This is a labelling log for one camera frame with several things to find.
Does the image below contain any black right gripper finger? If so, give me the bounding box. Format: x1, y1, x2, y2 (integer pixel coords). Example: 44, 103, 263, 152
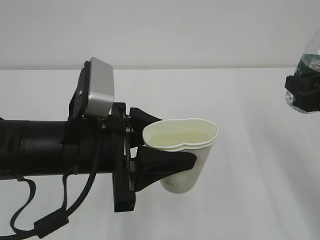
284, 75, 320, 112

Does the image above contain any black left camera cable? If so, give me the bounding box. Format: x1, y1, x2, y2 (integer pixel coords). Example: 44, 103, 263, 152
0, 139, 102, 240

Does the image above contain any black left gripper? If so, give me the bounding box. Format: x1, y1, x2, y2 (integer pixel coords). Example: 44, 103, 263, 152
63, 102, 197, 213

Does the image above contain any white paper cup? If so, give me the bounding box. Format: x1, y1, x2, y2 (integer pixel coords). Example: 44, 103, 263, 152
142, 118, 219, 194

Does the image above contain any clear green-label water bottle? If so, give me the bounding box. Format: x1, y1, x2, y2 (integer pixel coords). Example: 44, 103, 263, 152
285, 31, 320, 114

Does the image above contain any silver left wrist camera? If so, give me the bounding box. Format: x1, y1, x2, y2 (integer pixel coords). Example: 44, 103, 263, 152
69, 57, 115, 120

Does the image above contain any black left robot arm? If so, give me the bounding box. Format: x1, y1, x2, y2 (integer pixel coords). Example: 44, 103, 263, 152
0, 102, 197, 213

